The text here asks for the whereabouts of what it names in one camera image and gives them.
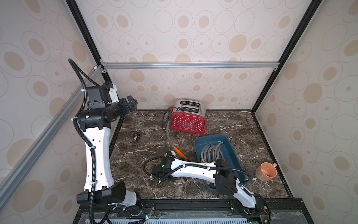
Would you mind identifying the red dotted toaster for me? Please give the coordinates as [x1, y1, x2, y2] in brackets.
[169, 99, 207, 134]

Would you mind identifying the wooden handle sickle diagonal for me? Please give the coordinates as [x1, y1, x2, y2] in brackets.
[204, 144, 214, 163]

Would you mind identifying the black toaster power cable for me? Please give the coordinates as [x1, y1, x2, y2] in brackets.
[161, 106, 174, 133]

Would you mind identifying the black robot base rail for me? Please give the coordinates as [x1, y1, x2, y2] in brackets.
[72, 198, 314, 224]

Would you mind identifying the orange plastic cup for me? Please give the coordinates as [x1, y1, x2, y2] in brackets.
[255, 162, 277, 182]

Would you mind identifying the black snack packet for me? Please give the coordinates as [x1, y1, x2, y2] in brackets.
[133, 133, 140, 142]

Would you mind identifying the orange handle sickle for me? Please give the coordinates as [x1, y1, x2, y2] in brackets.
[214, 142, 225, 161]
[166, 120, 187, 159]

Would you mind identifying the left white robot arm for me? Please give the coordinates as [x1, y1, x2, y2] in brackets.
[68, 59, 140, 224]

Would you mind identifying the teal plastic storage box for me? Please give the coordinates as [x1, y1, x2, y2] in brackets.
[193, 134, 251, 191]

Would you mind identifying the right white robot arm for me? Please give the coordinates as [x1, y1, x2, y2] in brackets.
[143, 155, 272, 224]

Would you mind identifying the wooden handle sickle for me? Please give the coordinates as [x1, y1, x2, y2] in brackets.
[200, 144, 209, 163]
[211, 145, 217, 162]

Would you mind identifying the aluminium frame rail left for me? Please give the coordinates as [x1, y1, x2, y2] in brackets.
[0, 65, 104, 211]

